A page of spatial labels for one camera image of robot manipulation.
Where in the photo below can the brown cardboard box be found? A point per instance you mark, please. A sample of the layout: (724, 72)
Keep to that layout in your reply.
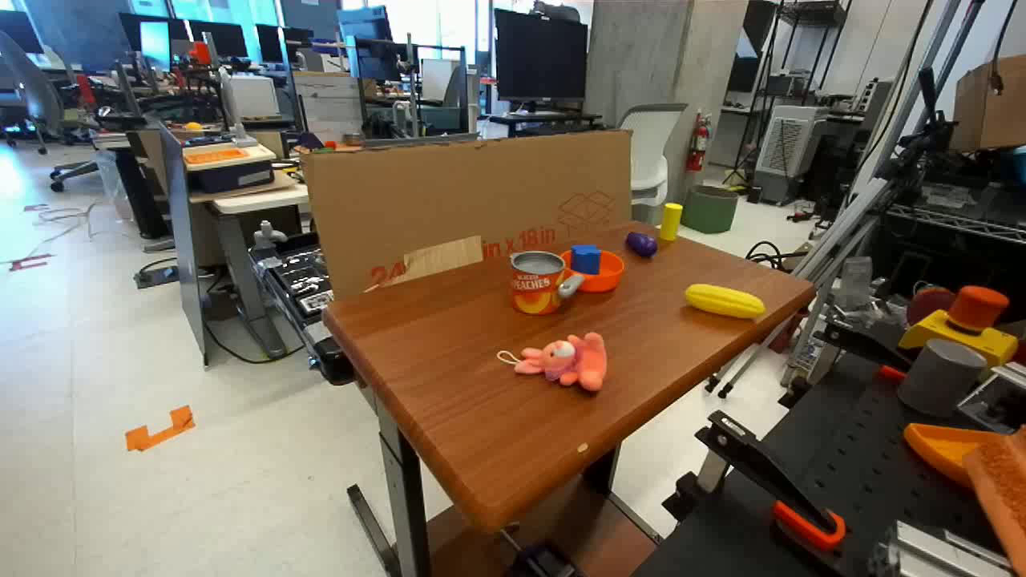
(989, 107)

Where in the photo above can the purple toy eggplant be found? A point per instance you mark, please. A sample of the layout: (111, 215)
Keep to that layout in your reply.
(642, 244)

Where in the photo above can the white office chair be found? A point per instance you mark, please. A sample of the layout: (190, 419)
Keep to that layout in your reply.
(649, 146)

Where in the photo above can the green bin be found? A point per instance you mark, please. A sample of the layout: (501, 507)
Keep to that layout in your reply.
(709, 210)

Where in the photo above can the yellow block with orange cylinder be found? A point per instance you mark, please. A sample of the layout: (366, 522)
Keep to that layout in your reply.
(962, 325)

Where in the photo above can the orange floor tape marker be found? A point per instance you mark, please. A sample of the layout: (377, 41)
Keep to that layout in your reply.
(157, 432)

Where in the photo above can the black metal shelf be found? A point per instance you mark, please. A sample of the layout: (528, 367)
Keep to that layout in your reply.
(790, 65)

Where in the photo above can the silver tripod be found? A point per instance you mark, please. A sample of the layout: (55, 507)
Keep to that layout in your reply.
(855, 226)

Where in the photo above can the black orange bar clamp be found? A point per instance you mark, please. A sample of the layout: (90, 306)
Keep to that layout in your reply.
(785, 493)

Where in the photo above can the black table frame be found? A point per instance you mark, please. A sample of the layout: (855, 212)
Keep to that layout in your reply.
(406, 493)

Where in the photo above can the orange tin can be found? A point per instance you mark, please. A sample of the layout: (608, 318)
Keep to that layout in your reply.
(535, 285)

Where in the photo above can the pink plush bunny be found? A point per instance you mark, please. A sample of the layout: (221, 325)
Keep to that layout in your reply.
(565, 360)

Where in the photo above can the black computer monitor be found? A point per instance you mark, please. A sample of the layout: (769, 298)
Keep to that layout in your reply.
(539, 56)

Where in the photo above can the red fire extinguisher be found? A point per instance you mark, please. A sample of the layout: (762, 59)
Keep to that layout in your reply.
(695, 143)

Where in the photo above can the blue block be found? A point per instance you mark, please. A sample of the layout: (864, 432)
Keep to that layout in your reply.
(584, 257)

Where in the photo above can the grey office desk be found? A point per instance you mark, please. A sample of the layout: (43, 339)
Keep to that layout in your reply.
(228, 196)

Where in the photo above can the black equipment rack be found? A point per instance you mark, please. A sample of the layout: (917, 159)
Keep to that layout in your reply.
(305, 290)

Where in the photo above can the brown cardboard panel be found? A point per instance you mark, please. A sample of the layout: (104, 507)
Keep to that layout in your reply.
(448, 196)

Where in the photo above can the grey cylinder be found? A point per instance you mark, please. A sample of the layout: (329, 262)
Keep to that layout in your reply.
(939, 377)

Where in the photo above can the yellow cylinder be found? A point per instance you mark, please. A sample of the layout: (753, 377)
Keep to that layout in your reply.
(672, 224)

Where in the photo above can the yellow toy corn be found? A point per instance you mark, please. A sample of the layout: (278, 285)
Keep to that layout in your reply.
(724, 301)

